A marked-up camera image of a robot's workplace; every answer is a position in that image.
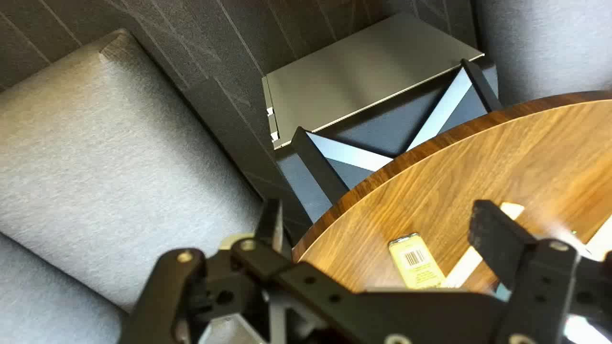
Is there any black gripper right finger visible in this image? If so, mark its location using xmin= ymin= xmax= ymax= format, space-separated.
xmin=467 ymin=199 xmax=612 ymax=344

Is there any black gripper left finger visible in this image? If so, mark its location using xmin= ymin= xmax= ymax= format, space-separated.
xmin=119 ymin=236 xmax=409 ymax=344

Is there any wooden ruler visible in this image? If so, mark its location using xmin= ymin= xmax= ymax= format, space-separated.
xmin=442 ymin=201 xmax=526 ymax=291

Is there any grey metal table base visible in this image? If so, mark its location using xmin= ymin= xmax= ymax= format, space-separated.
xmin=260 ymin=12 xmax=505 ymax=245

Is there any light grey upholstered chair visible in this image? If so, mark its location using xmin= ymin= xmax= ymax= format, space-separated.
xmin=0 ymin=27 xmax=274 ymax=344

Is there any dark grey upholstered chair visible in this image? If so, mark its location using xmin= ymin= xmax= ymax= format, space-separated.
xmin=474 ymin=0 xmax=612 ymax=108

